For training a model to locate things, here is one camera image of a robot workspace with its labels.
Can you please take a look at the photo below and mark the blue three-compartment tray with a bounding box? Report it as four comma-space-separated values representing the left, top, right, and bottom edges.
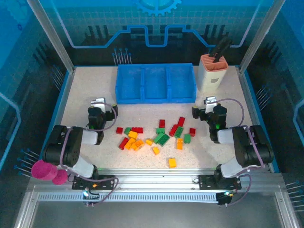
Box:
115, 63, 197, 105

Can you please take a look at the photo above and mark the white knife block salmon top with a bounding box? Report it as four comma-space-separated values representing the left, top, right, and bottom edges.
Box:
197, 54, 229, 93

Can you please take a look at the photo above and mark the small pink cylinder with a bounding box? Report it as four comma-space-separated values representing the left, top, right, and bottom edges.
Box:
52, 170, 69, 186

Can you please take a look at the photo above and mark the large pink cylinder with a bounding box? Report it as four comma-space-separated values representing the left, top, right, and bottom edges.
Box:
31, 159, 58, 181

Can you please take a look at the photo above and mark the black left controller box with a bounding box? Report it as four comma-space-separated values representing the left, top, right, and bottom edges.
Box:
82, 190, 100, 206

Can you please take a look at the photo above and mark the black controller box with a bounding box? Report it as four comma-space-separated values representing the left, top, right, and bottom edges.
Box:
82, 190, 100, 206
217, 191, 235, 206

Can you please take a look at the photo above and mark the black right controller box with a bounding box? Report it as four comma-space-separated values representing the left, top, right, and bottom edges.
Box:
217, 191, 235, 206

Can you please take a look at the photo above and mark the grey metal front platform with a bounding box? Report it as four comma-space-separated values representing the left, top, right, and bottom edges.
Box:
14, 185, 300, 228

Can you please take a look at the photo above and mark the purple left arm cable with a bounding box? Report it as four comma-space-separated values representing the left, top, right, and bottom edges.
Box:
59, 102, 120, 207

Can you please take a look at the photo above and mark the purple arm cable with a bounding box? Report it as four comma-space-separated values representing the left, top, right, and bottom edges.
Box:
215, 97, 266, 207
59, 102, 120, 207

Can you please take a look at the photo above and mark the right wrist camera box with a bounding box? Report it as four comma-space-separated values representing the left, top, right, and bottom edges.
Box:
204, 96, 218, 114

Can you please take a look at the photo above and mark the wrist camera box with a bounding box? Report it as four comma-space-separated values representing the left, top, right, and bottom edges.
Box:
90, 97, 107, 112
204, 96, 218, 114

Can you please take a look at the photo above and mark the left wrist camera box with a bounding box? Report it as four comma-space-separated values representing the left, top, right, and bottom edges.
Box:
90, 97, 107, 112

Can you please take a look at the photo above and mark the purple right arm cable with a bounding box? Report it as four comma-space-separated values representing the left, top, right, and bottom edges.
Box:
215, 97, 266, 207

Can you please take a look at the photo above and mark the aluminium side rail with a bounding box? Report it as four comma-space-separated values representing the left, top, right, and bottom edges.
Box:
235, 66, 280, 173
46, 67, 76, 160

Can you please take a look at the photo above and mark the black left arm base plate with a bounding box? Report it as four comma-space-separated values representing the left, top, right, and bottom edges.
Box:
72, 174, 116, 190

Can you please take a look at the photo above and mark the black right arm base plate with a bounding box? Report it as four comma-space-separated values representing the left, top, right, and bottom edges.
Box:
198, 174, 242, 190

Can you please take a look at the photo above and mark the aluminium front rail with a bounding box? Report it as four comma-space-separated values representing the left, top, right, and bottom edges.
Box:
64, 167, 283, 193

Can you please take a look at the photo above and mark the aluminium frame post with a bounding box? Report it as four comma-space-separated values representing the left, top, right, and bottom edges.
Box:
238, 0, 287, 74
26, 0, 76, 73

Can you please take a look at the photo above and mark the grey slotted cable duct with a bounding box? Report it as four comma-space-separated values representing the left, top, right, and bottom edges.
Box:
37, 192, 220, 204

